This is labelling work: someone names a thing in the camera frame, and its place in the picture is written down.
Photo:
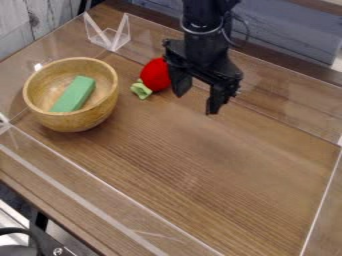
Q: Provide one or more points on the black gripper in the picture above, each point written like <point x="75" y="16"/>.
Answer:
<point x="199" y="56"/>

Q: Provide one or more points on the green rectangular block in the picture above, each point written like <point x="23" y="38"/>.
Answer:
<point x="75" y="95"/>

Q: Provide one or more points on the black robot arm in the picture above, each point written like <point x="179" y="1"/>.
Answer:
<point x="207" y="16"/>

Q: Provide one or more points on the brown wooden bowl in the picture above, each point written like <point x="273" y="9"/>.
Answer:
<point x="47" y="83"/>

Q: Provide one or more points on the red plush strawberry toy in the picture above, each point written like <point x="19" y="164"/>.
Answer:
<point x="154" y="79"/>

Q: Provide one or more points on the blue grey couch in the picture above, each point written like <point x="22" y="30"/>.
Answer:
<point x="278" y="23"/>

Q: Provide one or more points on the clear acrylic corner bracket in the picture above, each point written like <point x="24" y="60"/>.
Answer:
<point x="110" y="38"/>

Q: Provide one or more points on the black stand with cable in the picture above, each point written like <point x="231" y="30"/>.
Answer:
<point x="24" y="240"/>

